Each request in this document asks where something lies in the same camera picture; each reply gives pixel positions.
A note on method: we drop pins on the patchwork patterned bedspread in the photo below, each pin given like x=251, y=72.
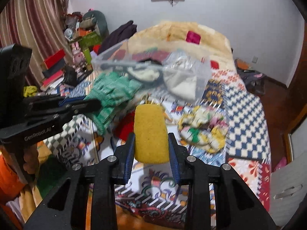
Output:
x=151, y=199

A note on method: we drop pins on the grey backpack on floor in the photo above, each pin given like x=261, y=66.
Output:
x=254, y=80

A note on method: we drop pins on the red book box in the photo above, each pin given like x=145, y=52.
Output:
x=52, y=60

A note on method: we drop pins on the left hand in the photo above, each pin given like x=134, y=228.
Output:
x=31, y=159

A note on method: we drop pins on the pink bunny toy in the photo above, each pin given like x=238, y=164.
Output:
x=78, y=55

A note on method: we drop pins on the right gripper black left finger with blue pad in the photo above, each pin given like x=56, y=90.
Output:
x=122, y=170

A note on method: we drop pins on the grey green plush toy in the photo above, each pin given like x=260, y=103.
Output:
x=94, y=19

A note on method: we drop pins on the striped red beige curtain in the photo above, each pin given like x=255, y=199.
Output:
x=38, y=25

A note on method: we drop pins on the red velvet gold pouch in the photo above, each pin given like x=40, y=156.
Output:
x=125, y=126

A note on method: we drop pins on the yellow sponge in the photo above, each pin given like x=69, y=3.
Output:
x=151, y=135

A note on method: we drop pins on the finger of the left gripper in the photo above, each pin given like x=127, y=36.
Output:
x=69, y=107
x=41, y=103

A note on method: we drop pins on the green striped knit glove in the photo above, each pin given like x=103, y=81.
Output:
x=113, y=92

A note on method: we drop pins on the green cardboard box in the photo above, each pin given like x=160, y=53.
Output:
x=87, y=41

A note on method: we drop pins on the beige fleece blanket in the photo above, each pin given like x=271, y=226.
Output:
x=199, y=37

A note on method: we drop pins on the dark purple clothing pile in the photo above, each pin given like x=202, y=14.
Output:
x=125, y=31

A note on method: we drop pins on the yellow cloth at left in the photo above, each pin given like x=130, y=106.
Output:
x=30, y=91

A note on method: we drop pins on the white wall socket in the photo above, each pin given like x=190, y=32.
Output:
x=254, y=59

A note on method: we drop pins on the orange sleeve forearm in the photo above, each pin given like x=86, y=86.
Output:
x=10, y=183

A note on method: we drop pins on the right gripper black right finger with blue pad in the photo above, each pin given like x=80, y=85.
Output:
x=181, y=171

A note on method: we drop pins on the colourful floral scrunchie cloth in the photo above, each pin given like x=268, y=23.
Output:
x=204, y=127

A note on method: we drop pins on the clear plastic zip bag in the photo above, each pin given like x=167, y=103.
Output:
x=167, y=70

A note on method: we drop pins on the pink slipper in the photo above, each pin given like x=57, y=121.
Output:
x=282, y=163

